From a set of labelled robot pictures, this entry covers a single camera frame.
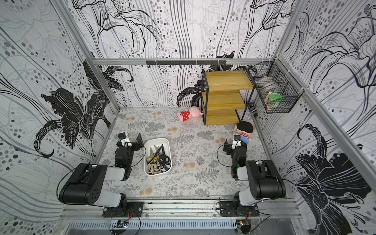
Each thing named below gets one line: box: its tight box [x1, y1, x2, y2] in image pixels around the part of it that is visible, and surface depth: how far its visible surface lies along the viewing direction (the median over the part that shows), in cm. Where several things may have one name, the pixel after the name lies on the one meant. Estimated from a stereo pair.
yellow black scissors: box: [145, 143, 164, 165], surface depth 88 cm
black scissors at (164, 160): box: [155, 143, 171, 172], surface depth 90 cm
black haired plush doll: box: [234, 120, 254, 144], surface depth 99 cm
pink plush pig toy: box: [176, 106, 204, 122], surface depth 110 cm
